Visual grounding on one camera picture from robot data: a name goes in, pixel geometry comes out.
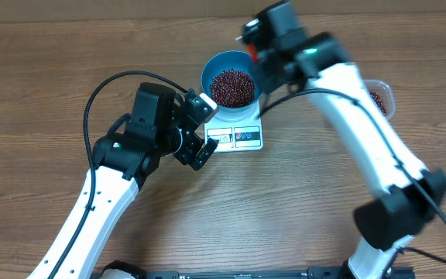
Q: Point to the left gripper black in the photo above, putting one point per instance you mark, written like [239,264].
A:
[186,153]

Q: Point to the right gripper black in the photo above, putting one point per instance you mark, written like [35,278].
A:
[264,69]

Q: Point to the red scoop blue handle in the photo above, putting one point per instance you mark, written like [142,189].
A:
[251,48]

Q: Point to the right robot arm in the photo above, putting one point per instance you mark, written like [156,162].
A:
[406,195]

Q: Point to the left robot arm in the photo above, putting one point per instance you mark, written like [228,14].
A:
[162,122]

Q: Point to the red beans in bowl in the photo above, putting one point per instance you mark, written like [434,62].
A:
[233,89]

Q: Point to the white digital kitchen scale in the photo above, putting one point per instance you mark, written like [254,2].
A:
[236,129]

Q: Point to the clear plastic container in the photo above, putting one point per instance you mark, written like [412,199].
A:
[386,93]

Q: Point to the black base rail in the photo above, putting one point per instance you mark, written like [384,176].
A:
[120,269]

